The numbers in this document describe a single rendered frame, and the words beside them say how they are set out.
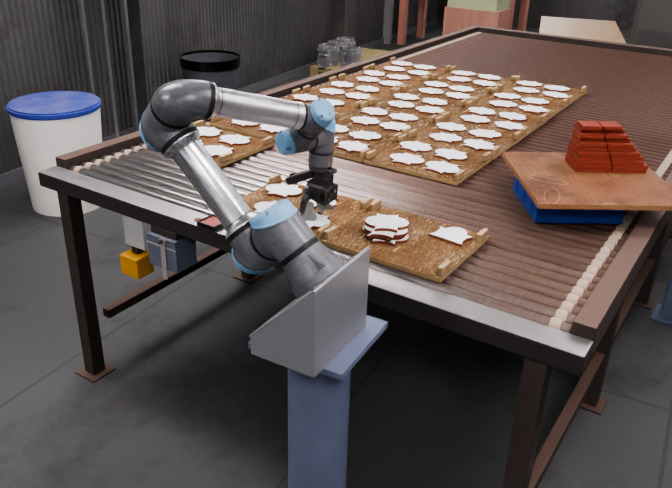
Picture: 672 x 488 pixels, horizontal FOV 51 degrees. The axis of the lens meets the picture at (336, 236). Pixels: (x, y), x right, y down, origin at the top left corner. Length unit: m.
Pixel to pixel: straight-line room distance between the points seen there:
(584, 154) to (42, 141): 3.20
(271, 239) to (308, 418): 0.50
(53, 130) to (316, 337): 3.20
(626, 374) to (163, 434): 2.02
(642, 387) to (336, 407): 1.81
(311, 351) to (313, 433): 0.36
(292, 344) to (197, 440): 1.25
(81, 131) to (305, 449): 3.07
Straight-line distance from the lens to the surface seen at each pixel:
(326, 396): 1.87
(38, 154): 4.68
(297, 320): 1.62
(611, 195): 2.45
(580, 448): 2.98
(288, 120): 1.93
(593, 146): 2.63
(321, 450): 1.99
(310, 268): 1.70
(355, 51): 7.90
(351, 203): 2.43
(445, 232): 2.24
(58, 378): 3.29
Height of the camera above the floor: 1.89
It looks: 26 degrees down
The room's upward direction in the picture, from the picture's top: 2 degrees clockwise
